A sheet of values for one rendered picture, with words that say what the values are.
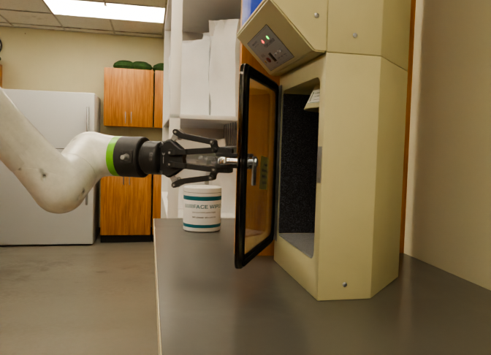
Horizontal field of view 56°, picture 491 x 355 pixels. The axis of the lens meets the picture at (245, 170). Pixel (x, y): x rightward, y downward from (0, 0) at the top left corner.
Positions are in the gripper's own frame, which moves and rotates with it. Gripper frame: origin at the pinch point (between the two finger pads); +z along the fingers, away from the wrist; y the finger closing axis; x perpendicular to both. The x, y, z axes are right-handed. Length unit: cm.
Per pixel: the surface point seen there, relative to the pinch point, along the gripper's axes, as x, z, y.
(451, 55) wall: 34, 47, 28
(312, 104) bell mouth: 4.4, 15.9, 12.5
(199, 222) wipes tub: 49, -26, -22
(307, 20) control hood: -8.7, 16.2, 26.5
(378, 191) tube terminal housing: 0.3, 30.2, -5.1
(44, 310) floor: 188, -197, -119
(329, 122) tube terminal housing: -6.4, 20.7, 8.1
